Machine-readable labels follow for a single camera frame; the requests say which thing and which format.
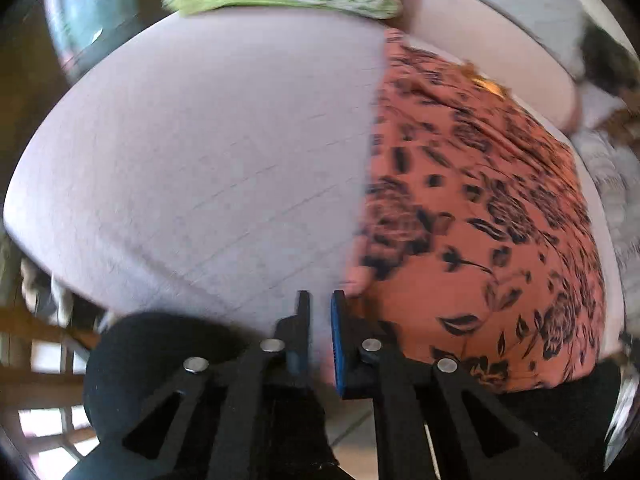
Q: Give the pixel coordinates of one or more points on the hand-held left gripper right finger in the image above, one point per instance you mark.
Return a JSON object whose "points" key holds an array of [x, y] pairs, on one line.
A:
{"points": [[340, 345]]}

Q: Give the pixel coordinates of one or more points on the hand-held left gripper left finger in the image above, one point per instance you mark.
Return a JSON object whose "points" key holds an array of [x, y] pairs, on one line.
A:
{"points": [[303, 312]]}

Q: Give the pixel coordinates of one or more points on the orange black floral garment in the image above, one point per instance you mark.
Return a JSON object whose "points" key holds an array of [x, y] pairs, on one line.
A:
{"points": [[480, 240]]}

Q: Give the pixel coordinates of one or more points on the person's black pants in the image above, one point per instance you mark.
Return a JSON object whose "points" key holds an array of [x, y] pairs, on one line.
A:
{"points": [[145, 340]]}

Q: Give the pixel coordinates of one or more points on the wooden chair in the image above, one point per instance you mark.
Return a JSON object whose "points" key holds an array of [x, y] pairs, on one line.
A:
{"points": [[40, 360]]}

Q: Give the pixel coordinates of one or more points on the grey striped pillow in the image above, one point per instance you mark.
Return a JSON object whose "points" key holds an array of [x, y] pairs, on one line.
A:
{"points": [[612, 195]]}

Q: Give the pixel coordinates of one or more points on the pink bolster pillow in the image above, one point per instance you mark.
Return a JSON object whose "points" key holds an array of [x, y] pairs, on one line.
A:
{"points": [[480, 25]]}

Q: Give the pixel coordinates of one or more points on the window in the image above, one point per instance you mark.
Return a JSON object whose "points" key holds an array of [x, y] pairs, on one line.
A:
{"points": [[95, 15]]}

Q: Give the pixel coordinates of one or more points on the light grey blanket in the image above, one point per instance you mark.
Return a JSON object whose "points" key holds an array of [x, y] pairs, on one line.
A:
{"points": [[530, 0]]}

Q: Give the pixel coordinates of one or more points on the dark brown cloth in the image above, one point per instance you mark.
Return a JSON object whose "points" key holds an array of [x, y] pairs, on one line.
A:
{"points": [[607, 60]]}

